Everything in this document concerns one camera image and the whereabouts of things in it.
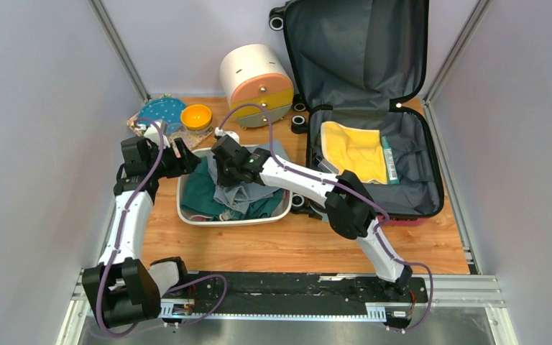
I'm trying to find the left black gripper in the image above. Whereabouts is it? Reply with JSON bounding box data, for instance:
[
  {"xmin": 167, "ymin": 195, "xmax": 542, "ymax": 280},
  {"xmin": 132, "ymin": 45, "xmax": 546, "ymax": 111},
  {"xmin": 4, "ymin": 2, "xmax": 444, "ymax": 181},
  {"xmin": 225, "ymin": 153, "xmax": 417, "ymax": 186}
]
[{"xmin": 146, "ymin": 138, "xmax": 201, "ymax": 180}]

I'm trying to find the grey garment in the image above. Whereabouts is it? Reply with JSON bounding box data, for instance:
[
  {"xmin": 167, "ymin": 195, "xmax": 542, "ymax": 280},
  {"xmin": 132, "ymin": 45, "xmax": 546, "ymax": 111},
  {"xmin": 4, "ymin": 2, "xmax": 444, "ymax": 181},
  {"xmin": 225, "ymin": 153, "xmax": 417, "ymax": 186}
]
[{"xmin": 208, "ymin": 153, "xmax": 285, "ymax": 219}]

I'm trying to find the dark green garment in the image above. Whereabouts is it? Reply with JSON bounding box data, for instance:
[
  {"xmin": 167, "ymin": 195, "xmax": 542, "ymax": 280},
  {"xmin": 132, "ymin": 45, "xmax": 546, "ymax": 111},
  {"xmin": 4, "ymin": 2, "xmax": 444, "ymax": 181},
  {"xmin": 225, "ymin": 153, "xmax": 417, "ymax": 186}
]
[{"xmin": 180, "ymin": 157, "xmax": 287, "ymax": 222}]

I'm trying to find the white plastic basin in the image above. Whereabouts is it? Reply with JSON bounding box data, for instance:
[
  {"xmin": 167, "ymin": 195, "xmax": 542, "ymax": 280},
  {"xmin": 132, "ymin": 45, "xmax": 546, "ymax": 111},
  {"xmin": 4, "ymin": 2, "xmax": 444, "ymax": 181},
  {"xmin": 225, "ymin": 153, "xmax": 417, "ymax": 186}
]
[{"xmin": 176, "ymin": 148, "xmax": 292, "ymax": 226}]

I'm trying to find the round pastel drawer cabinet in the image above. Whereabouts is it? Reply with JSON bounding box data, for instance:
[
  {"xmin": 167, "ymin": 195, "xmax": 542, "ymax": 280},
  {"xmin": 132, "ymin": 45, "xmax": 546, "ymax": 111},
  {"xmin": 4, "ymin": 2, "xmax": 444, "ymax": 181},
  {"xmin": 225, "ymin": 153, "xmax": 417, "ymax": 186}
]
[{"xmin": 219, "ymin": 44, "xmax": 295, "ymax": 122}]

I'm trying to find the yellow towel white trim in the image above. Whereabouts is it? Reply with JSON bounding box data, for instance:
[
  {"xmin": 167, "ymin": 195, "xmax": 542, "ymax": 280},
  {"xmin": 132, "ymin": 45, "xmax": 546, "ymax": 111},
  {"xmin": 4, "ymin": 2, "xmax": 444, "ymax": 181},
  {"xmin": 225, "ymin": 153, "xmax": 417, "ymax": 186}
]
[{"xmin": 321, "ymin": 121, "xmax": 388, "ymax": 184}]

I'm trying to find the pink and teal kids suitcase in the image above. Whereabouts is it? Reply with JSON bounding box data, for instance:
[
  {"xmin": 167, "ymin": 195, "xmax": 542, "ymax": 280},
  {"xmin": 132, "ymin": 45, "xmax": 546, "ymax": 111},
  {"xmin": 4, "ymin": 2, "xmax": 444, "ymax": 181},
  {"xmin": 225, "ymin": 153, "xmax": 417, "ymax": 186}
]
[{"xmin": 268, "ymin": 0, "xmax": 444, "ymax": 224}]

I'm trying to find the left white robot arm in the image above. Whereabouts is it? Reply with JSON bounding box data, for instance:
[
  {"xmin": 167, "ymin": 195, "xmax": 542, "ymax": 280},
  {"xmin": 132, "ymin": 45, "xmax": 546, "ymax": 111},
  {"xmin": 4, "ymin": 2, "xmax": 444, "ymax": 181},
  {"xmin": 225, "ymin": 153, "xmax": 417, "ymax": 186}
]
[{"xmin": 81, "ymin": 137, "xmax": 201, "ymax": 336}]

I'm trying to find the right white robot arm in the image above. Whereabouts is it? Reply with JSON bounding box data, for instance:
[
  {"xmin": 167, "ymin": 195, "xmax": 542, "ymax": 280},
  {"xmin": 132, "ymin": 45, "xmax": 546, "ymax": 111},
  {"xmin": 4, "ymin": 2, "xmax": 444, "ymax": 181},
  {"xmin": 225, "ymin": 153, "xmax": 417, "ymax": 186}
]
[{"xmin": 211, "ymin": 134, "xmax": 413, "ymax": 301}]

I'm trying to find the floral patterned placemat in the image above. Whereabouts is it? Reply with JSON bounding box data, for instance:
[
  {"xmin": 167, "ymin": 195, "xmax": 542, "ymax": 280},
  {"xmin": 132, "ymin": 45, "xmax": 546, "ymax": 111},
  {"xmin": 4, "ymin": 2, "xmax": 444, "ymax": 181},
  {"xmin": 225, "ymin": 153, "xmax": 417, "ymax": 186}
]
[{"xmin": 126, "ymin": 94, "xmax": 213, "ymax": 150}]

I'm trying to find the yellow bowl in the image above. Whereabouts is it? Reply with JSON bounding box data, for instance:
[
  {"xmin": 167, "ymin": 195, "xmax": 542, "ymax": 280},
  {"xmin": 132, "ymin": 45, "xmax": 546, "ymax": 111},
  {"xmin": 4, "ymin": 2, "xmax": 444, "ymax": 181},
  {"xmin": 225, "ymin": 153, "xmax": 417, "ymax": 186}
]
[{"xmin": 180, "ymin": 104, "xmax": 213, "ymax": 131}]

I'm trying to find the blue polka dot plate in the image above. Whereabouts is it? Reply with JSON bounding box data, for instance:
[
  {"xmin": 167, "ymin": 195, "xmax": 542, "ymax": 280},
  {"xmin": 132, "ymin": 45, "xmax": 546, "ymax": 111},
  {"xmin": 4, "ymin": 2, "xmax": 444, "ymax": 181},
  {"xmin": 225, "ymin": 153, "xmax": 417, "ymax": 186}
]
[{"xmin": 138, "ymin": 96, "xmax": 187, "ymax": 136}]

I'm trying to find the teal tube with barcode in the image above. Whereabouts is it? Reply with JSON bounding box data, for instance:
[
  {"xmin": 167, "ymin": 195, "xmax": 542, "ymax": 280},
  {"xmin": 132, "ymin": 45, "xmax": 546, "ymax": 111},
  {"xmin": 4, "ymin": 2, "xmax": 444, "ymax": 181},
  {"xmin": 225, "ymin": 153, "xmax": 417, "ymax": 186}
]
[{"xmin": 381, "ymin": 136, "xmax": 400, "ymax": 185}]

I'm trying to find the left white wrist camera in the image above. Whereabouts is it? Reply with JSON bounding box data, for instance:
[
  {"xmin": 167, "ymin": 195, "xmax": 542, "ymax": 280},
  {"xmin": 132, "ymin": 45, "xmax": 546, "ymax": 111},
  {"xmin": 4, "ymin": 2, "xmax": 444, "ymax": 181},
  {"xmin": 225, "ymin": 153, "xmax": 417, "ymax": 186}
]
[{"xmin": 134, "ymin": 120, "xmax": 170, "ymax": 148}]

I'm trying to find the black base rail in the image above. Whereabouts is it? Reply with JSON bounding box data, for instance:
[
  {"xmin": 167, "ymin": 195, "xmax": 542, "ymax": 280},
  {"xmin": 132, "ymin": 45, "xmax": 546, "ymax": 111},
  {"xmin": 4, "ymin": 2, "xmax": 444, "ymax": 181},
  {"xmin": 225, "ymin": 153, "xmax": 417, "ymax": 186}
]
[{"xmin": 159, "ymin": 271, "xmax": 429, "ymax": 328}]

